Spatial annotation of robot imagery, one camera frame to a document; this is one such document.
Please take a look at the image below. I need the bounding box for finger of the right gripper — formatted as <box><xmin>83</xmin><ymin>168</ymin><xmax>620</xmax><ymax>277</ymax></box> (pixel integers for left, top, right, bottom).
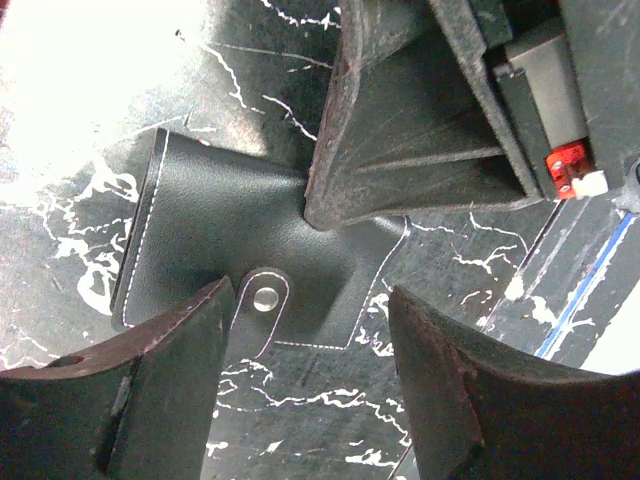
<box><xmin>304</xmin><ymin>1</ymin><xmax>543</xmax><ymax>230</ymax></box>

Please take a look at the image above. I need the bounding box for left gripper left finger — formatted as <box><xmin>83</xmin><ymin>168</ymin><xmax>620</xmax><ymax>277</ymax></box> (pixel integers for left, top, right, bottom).
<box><xmin>1</xmin><ymin>278</ymin><xmax>235</xmax><ymax>479</ymax></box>

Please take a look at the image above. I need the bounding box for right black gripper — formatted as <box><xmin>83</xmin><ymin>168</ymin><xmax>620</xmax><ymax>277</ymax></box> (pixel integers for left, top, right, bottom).
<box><xmin>429</xmin><ymin>0</ymin><xmax>640</xmax><ymax>201</ymax></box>

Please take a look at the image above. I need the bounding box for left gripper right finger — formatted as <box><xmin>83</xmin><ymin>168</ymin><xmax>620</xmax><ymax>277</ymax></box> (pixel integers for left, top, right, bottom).
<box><xmin>388</xmin><ymin>287</ymin><xmax>639</xmax><ymax>479</ymax></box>

